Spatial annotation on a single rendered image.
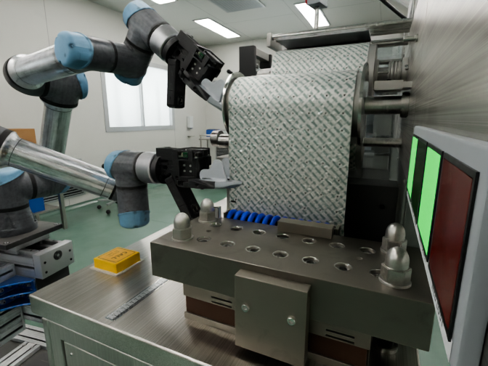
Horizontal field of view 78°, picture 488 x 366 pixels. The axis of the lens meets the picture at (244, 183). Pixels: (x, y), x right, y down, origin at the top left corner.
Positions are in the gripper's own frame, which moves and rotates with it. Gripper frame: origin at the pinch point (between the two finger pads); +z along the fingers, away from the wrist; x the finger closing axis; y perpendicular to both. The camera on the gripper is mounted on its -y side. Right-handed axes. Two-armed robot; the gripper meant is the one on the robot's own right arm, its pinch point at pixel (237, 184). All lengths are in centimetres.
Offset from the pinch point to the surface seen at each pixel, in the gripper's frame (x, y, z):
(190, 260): -20.0, -7.6, 1.8
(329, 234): -6.4, -5.2, 20.2
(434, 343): 121, -109, 62
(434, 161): -37.0, 11.5, 29.6
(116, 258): -11.5, -16.6, -24.1
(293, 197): -0.3, -1.3, 12.1
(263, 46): 556, 156, -216
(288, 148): -0.2, 8.1, 10.9
